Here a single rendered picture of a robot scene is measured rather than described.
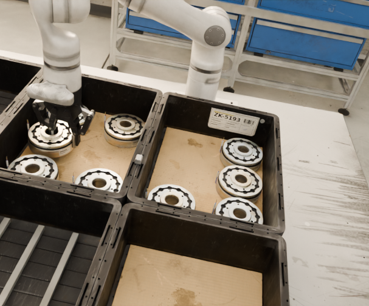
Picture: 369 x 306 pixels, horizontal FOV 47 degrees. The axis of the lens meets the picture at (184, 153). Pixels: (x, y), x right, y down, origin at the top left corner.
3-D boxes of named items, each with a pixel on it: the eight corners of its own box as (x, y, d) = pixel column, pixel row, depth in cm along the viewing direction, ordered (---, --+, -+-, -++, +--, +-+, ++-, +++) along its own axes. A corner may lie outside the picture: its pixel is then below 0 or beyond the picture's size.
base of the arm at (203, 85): (180, 107, 132) (188, 57, 121) (208, 108, 133) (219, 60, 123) (183, 124, 125) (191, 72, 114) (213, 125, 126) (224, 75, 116)
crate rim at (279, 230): (163, 98, 109) (164, 90, 107) (276, 122, 108) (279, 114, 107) (123, 209, 78) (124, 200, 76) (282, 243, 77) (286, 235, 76)
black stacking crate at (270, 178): (159, 128, 115) (164, 92, 107) (265, 150, 114) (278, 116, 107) (121, 240, 84) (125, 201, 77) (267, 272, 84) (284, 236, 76)
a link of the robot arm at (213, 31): (125, 13, 103) (129, 0, 111) (221, 59, 111) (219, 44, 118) (140, -22, 98) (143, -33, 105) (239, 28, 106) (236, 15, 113)
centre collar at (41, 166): (26, 160, 90) (26, 158, 90) (48, 165, 90) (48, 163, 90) (16, 175, 86) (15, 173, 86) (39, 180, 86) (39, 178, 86)
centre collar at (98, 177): (90, 175, 90) (90, 172, 89) (113, 178, 90) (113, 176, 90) (84, 190, 86) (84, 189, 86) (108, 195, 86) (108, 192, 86)
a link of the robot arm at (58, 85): (25, 98, 81) (22, 69, 77) (49, 71, 90) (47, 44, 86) (70, 108, 81) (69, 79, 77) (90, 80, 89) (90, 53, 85)
